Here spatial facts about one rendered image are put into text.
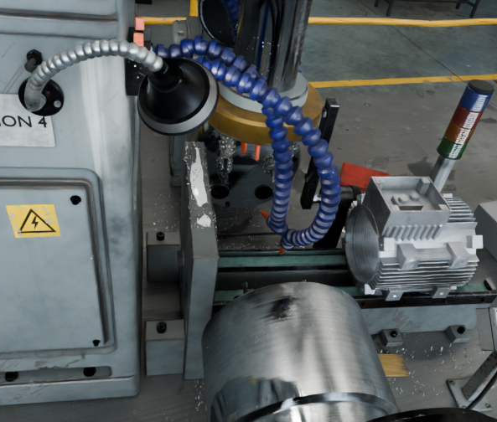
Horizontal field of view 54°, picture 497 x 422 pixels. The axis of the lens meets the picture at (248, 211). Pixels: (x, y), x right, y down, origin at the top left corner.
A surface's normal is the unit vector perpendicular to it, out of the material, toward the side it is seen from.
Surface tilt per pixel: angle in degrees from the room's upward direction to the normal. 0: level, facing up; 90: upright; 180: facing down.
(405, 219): 90
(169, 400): 0
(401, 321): 90
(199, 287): 90
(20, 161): 90
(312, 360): 6
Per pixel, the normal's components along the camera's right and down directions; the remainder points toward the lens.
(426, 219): 0.16, 0.67
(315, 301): 0.29, -0.73
